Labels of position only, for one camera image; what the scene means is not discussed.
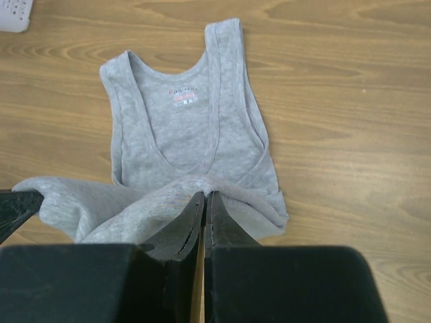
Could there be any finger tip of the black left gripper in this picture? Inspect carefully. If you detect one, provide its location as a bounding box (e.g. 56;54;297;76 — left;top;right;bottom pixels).
0;190;44;243

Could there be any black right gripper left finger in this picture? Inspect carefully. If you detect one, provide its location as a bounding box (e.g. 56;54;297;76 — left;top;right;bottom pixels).
143;192;205;322

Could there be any grey tank top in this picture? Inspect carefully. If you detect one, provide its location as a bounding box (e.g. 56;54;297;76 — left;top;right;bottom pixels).
14;18;289;244

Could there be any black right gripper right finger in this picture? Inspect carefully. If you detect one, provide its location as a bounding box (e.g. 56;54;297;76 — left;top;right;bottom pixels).
204;191;260;322

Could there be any white plastic laundry basket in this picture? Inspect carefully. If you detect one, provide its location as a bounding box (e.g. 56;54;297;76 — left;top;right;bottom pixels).
0;0;33;33

